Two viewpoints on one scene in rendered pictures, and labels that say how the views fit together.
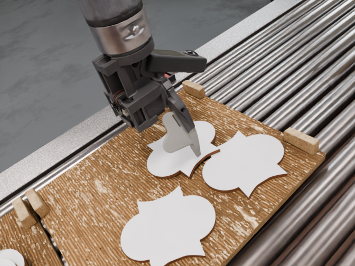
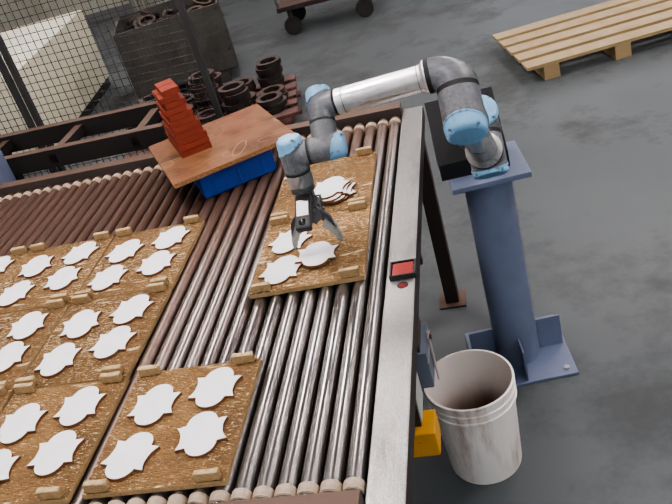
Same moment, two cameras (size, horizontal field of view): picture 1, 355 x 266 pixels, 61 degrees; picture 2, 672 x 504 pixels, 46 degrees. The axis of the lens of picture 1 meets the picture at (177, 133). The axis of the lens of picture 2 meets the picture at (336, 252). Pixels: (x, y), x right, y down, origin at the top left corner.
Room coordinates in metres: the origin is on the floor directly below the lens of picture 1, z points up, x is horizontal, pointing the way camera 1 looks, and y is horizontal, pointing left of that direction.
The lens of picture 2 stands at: (1.85, -1.50, 2.14)
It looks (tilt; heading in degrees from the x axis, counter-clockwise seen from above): 30 degrees down; 132
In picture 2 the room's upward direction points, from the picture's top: 17 degrees counter-clockwise
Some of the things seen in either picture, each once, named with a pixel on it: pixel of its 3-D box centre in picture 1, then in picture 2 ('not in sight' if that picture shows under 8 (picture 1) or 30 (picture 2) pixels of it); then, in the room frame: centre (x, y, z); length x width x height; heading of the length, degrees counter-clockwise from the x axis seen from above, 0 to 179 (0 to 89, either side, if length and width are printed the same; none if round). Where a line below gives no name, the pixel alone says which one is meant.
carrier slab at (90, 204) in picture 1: (167, 179); (313, 249); (0.35, 0.04, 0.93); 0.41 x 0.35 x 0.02; 119
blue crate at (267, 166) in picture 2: not in sight; (227, 161); (-0.37, 0.48, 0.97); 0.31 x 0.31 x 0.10; 57
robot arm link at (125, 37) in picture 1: (122, 30); (299, 179); (0.40, 0.03, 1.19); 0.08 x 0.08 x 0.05
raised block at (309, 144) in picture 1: (300, 140); (260, 287); (0.33, -0.19, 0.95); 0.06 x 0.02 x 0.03; 29
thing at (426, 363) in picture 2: not in sight; (415, 357); (0.79, -0.16, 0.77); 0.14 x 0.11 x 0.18; 117
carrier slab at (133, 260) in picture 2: not in sight; (141, 257); (-0.26, -0.14, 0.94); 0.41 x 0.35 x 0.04; 117
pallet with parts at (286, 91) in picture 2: not in sight; (210, 104); (-2.65, 2.54, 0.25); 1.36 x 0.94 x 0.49; 36
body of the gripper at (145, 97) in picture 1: (137, 82); (307, 202); (0.40, 0.03, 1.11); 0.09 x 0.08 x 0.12; 119
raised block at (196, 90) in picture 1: (193, 88); (349, 272); (0.56, -0.06, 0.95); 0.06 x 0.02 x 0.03; 29
